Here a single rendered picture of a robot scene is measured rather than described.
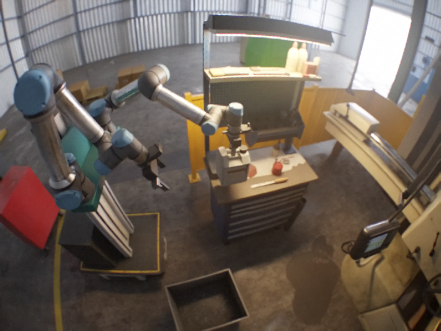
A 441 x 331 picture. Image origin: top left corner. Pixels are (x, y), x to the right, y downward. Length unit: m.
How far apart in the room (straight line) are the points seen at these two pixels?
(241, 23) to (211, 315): 2.04
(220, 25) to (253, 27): 0.18
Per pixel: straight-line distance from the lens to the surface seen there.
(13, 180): 2.75
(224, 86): 1.44
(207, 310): 1.80
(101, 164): 0.78
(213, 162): 1.58
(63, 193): 0.79
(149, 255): 1.98
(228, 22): 1.11
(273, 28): 1.21
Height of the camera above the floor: 2.11
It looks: 45 degrees down
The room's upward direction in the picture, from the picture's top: 2 degrees clockwise
